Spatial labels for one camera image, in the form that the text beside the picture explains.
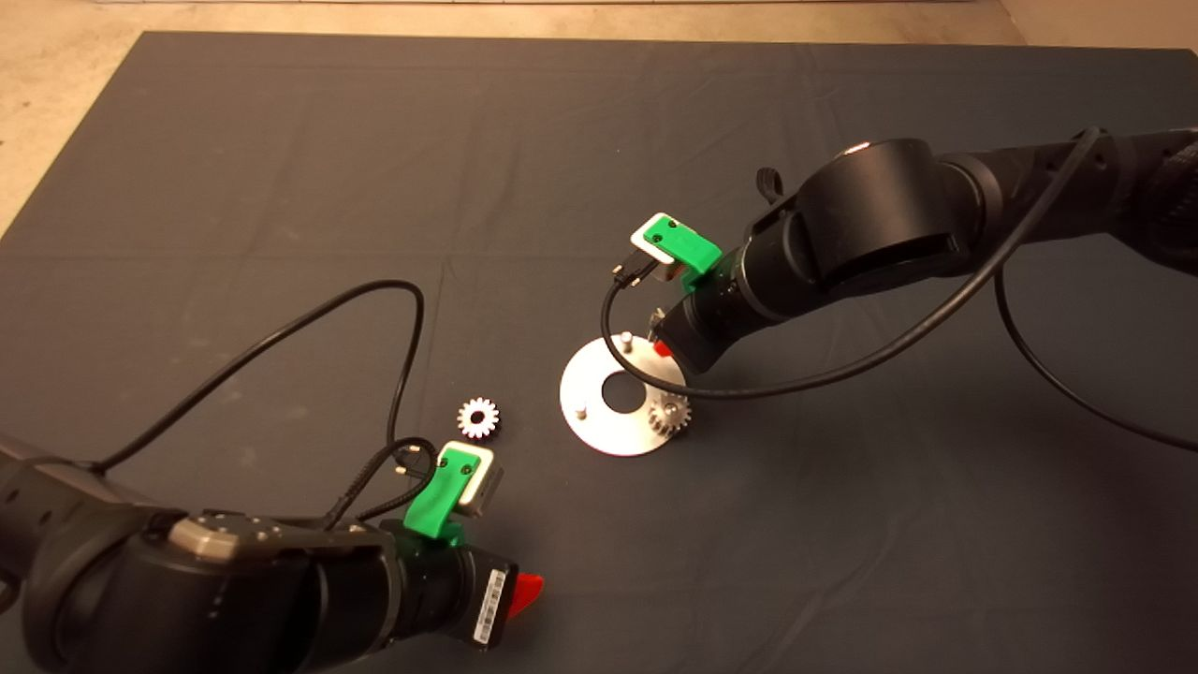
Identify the green left camera mount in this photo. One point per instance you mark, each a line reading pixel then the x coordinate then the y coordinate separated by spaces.
pixel 435 501

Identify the green right camera mount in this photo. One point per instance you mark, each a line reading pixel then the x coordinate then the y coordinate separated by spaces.
pixel 688 245

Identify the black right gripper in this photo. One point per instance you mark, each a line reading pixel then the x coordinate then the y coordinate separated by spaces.
pixel 707 323

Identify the round metal carrier plate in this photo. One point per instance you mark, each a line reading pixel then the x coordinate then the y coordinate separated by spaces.
pixel 585 374

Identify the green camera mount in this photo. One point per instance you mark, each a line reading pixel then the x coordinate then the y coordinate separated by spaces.
pixel 688 245
pixel 435 501

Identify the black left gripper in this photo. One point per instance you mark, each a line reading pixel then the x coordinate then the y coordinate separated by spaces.
pixel 449 594

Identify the bright steel planetary gear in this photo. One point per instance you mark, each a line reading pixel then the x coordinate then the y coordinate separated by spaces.
pixel 478 418

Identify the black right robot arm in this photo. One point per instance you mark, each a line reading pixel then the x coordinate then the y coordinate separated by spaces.
pixel 889 215

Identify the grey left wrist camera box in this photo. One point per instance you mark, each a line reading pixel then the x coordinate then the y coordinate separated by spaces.
pixel 485 482

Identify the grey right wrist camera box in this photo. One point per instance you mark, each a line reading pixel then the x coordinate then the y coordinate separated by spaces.
pixel 646 245

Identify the dark grey table cloth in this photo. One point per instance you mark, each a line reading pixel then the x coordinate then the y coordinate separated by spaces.
pixel 374 140

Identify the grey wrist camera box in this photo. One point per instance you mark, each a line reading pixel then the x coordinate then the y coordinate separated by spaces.
pixel 485 482
pixel 646 245

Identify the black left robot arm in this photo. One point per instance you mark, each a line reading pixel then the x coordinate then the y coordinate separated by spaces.
pixel 187 599

